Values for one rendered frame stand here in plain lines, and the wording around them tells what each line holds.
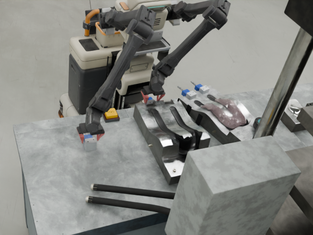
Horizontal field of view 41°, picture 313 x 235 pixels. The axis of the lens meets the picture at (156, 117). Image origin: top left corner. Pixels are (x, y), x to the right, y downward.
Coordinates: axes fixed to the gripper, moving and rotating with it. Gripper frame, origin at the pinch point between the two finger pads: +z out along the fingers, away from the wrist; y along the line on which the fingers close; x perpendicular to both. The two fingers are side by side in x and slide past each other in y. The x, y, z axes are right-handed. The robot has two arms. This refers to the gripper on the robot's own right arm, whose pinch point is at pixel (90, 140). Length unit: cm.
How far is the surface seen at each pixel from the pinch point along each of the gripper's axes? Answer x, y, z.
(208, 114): 0, 66, -6
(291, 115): -10, 117, -4
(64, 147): 2.4, -11.6, 4.5
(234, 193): -87, 13, -60
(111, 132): 7.4, 14.0, 4.3
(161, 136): -13.9, 31.4, -8.8
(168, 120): 1.2, 42.5, -4.4
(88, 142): -2.2, -1.5, -0.9
